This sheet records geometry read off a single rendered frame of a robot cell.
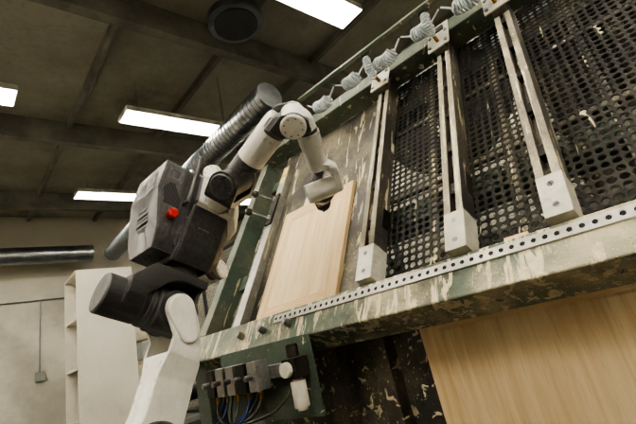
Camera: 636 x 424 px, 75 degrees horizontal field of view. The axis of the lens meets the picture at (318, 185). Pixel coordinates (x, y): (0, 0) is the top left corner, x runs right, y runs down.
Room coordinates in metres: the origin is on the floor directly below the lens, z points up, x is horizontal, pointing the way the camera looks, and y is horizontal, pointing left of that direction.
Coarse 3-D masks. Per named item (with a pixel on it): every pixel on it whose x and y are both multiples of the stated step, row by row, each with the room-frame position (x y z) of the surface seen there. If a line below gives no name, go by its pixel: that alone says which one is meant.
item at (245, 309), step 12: (288, 168) 2.11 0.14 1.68; (288, 180) 2.09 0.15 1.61; (276, 192) 2.07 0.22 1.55; (276, 216) 1.98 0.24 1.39; (276, 228) 1.97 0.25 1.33; (264, 240) 1.91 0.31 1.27; (264, 252) 1.89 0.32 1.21; (264, 264) 1.88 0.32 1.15; (252, 276) 1.84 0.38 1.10; (252, 288) 1.80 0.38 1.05; (252, 300) 1.80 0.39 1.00; (240, 312) 1.77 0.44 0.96; (240, 324) 1.74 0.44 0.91
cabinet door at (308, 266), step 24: (288, 216) 1.91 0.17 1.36; (312, 216) 1.76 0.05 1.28; (336, 216) 1.63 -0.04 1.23; (288, 240) 1.81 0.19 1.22; (312, 240) 1.67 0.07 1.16; (336, 240) 1.55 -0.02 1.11; (288, 264) 1.72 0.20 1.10; (312, 264) 1.60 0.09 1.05; (336, 264) 1.49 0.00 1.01; (288, 288) 1.65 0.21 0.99; (312, 288) 1.53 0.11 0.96; (336, 288) 1.44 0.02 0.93; (264, 312) 1.68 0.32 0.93
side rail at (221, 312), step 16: (272, 176) 2.33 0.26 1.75; (256, 208) 2.20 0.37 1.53; (256, 224) 2.19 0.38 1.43; (240, 240) 2.09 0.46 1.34; (256, 240) 2.17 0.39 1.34; (240, 256) 2.07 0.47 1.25; (240, 272) 2.06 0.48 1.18; (224, 288) 1.98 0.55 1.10; (224, 304) 1.97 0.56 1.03; (208, 320) 1.92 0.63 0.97; (224, 320) 1.96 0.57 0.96
